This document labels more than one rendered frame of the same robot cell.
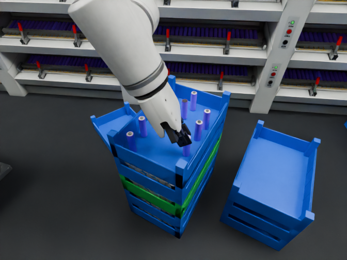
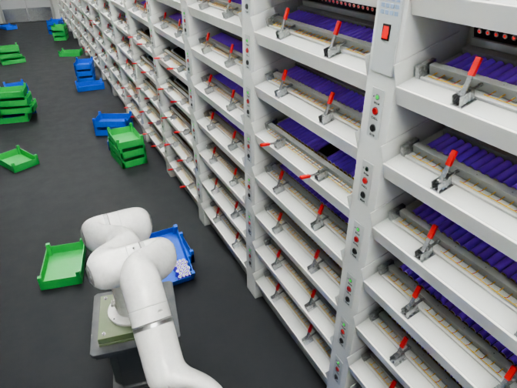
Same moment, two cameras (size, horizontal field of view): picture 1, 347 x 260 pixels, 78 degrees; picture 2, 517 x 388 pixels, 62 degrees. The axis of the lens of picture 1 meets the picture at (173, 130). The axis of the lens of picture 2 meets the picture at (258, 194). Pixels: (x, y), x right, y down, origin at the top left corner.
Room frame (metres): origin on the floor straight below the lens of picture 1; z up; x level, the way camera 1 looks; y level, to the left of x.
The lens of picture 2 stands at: (0.19, -0.43, 1.55)
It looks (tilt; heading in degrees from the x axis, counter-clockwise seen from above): 31 degrees down; 56
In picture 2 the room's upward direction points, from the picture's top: straight up
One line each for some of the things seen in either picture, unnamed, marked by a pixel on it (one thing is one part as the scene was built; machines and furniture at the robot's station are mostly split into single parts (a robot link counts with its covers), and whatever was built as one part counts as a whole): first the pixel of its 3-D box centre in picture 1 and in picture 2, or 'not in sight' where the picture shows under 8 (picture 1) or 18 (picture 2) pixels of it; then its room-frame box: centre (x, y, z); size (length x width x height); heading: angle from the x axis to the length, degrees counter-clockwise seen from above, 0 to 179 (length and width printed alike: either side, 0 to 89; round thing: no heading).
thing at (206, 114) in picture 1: (206, 119); not in sight; (0.44, -0.09, 0.36); 0.02 x 0.02 x 0.06
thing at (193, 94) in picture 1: (193, 101); not in sight; (0.52, -0.06, 0.36); 0.02 x 0.02 x 0.06
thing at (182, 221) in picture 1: (174, 172); not in sight; (0.42, -0.01, 0.12); 0.30 x 0.20 x 0.08; 151
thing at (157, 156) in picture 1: (175, 122); not in sight; (0.42, -0.01, 0.36); 0.30 x 0.20 x 0.08; 151
